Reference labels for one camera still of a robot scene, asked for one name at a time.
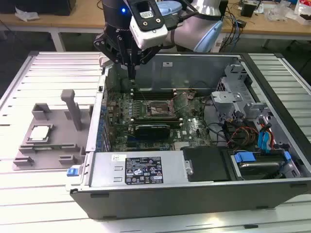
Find silver CPU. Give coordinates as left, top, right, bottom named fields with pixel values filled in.
left=28, top=125, right=53, bottom=142

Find CPU socket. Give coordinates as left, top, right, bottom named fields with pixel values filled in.
left=145, top=99, right=175, bottom=117

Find wooden desk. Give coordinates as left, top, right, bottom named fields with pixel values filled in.
left=0, top=0, right=311, bottom=52

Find grey case corner latch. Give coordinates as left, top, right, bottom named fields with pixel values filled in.
left=98, top=53, right=114, bottom=68

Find wide black device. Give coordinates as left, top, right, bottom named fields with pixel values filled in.
left=0, top=0, right=76, bottom=16

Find crumpled clear plastic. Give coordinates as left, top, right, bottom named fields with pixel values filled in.
left=14, top=6, right=40, bottom=22

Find tall black box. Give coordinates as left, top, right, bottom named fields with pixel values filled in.
left=217, top=0, right=229, bottom=22

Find black graphics card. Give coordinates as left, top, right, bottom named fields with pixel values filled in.
left=134, top=124, right=171, bottom=141

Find small black box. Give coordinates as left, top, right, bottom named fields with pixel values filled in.
left=240, top=1, right=258, bottom=18

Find grey parts rack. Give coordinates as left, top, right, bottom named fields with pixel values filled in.
left=12, top=89, right=95, bottom=171

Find green motherboard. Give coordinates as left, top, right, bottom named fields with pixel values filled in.
left=105, top=90, right=212, bottom=151

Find metal drive cage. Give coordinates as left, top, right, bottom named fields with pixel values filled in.
left=210, top=91, right=244, bottom=122

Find silver power supply unit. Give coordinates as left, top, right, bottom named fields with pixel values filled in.
left=88, top=150, right=189, bottom=188

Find clear plastic bags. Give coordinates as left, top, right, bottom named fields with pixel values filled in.
left=263, top=3, right=295, bottom=21

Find blue case latch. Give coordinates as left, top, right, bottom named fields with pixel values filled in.
left=66, top=166, right=81, bottom=177

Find black plastic shroud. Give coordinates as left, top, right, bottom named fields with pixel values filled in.
left=182, top=146, right=231, bottom=183

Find white and red bag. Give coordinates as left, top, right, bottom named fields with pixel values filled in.
left=293, top=0, right=311, bottom=25

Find hard disk in blue carrier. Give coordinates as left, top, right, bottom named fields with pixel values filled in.
left=232, top=150, right=292, bottom=181

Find open black PC case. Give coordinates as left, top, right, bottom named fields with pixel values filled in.
left=65, top=50, right=311, bottom=221

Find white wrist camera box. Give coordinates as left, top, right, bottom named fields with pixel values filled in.
left=129, top=0, right=169, bottom=50

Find yellow and black wire loom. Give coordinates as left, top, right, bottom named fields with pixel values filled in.
left=225, top=121, right=259, bottom=148

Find blue wire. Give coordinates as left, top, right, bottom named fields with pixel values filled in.
left=258, top=130, right=275, bottom=154

